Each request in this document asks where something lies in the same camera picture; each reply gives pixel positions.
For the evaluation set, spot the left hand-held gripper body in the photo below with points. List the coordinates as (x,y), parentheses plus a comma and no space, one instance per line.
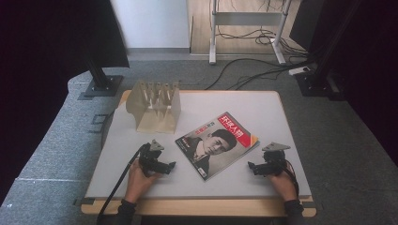
(149,158)

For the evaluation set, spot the person's left hand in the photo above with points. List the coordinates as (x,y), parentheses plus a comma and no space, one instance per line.
(137,182)

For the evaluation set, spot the black metal stand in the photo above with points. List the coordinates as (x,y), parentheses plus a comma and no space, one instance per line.
(101,82)
(319,78)

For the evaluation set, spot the magazine with portrait cover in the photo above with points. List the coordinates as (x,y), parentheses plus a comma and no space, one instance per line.
(216,146)

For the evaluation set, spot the beige wooden file rack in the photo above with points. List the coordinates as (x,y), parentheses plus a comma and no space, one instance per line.
(155,109)

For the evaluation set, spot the white metal desk frame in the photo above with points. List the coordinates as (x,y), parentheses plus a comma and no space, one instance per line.
(247,18)

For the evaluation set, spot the person's right hand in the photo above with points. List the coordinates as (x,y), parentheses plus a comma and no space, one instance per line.
(283,186)

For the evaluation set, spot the black hanging curtain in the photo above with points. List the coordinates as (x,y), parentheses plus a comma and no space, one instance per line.
(106,31)

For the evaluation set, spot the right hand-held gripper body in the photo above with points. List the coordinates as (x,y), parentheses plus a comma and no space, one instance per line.
(273,157)

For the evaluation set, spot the white power strip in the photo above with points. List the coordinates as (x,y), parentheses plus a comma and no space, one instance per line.
(298,70)

